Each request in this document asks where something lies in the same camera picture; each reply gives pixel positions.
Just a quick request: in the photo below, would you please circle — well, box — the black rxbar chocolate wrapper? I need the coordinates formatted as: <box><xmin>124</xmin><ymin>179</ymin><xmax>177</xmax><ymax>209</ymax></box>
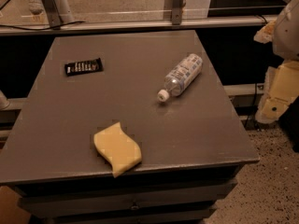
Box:
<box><xmin>64</xmin><ymin>58</ymin><xmax>104</xmax><ymax>77</ymax></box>

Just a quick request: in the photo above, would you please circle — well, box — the round drawer knob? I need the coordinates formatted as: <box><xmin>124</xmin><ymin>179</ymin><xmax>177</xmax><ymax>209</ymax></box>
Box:
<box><xmin>130</xmin><ymin>204</ymin><xmax>140</xmax><ymax>211</ymax></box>

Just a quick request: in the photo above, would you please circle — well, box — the black cable on ledge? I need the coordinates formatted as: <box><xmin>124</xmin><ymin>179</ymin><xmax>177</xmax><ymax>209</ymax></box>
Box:
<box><xmin>0</xmin><ymin>20</ymin><xmax>87</xmax><ymax>32</ymax></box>

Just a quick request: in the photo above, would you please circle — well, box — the grey metal bracket centre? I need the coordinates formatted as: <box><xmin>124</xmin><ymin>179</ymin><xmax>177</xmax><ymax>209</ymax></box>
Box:
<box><xmin>171</xmin><ymin>0</ymin><xmax>183</xmax><ymax>25</ymax></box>

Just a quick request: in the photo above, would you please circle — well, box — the yellow wavy sponge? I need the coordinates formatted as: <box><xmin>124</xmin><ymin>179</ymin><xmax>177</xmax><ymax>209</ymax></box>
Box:
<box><xmin>93</xmin><ymin>122</ymin><xmax>142</xmax><ymax>178</ymax></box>

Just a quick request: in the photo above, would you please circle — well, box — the clear plastic water bottle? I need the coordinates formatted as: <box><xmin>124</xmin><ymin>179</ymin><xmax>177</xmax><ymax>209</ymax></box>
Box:
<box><xmin>157</xmin><ymin>53</ymin><xmax>203</xmax><ymax>102</ymax></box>

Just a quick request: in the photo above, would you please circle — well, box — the grey drawer cabinet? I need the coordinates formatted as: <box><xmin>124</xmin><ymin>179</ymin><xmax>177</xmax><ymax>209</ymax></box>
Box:
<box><xmin>0</xmin><ymin>31</ymin><xmax>259</xmax><ymax>224</ymax></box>

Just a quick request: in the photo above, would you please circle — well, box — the grey metal bracket left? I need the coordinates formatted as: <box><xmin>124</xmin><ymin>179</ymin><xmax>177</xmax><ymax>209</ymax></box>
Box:
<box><xmin>41</xmin><ymin>0</ymin><xmax>62</xmax><ymax>30</ymax></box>

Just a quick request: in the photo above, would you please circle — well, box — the grey metal bracket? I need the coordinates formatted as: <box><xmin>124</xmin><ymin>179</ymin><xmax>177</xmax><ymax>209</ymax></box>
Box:
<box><xmin>171</xmin><ymin>0</ymin><xmax>183</xmax><ymax>25</ymax></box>
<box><xmin>41</xmin><ymin>0</ymin><xmax>62</xmax><ymax>30</ymax></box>

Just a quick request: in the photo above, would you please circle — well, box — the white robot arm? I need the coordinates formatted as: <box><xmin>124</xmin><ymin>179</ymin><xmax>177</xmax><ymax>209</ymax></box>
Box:
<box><xmin>254</xmin><ymin>0</ymin><xmax>299</xmax><ymax>124</ymax></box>

